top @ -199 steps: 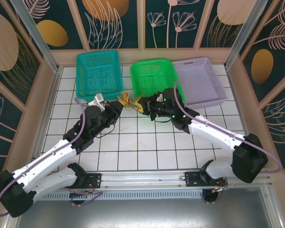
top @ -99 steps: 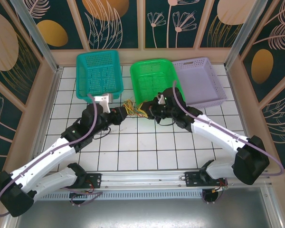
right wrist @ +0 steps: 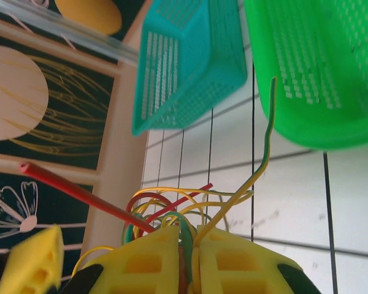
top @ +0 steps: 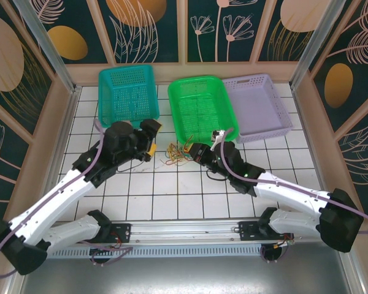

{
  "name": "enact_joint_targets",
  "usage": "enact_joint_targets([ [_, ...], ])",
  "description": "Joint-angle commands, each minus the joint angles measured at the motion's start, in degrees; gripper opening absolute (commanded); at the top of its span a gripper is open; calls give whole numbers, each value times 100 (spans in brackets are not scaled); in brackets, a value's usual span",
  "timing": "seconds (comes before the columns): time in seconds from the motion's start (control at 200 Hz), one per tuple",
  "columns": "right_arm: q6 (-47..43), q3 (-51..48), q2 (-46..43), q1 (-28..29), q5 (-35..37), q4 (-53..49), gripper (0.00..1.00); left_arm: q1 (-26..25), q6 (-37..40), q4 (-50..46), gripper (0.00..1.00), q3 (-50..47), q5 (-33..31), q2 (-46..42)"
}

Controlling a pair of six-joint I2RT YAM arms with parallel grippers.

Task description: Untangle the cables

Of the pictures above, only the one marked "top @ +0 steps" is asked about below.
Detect thin black right gripper cable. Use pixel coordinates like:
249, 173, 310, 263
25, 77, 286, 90
205, 170, 231, 182

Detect teal plastic basket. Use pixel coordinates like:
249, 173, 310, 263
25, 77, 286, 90
97, 64, 161, 134

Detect long yellow wire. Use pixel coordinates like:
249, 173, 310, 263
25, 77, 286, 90
164, 137, 200, 166

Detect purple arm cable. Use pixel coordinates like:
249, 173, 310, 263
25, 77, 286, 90
220, 141, 368, 265
0, 118, 132, 279

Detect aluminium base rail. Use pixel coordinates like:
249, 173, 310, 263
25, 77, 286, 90
110, 219, 266, 245

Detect aluminium frame post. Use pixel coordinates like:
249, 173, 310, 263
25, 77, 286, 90
289, 0, 358, 90
12, 0, 82, 94

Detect short yellow wire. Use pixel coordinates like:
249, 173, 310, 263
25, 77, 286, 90
155, 154, 175, 169

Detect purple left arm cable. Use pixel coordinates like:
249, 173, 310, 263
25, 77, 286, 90
0, 118, 132, 279

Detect lavender plastic basket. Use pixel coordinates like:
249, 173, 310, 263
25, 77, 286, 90
221, 72, 295, 145

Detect white slotted cable duct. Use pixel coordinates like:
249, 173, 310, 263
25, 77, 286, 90
47, 246, 292, 258

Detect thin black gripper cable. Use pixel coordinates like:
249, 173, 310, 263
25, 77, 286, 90
205, 170, 231, 182
115, 160, 148, 173

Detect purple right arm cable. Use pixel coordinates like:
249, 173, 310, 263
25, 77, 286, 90
220, 141, 368, 265

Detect thin red black base wires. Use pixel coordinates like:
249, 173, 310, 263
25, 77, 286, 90
110, 232, 123, 249
274, 234, 295, 249

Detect thin black left gripper cable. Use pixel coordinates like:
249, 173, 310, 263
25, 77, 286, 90
115, 160, 148, 173

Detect green thin wire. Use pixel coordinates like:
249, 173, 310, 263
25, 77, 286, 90
171, 146, 193, 164

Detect green plastic basket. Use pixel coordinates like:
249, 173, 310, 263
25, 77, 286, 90
167, 75, 240, 145

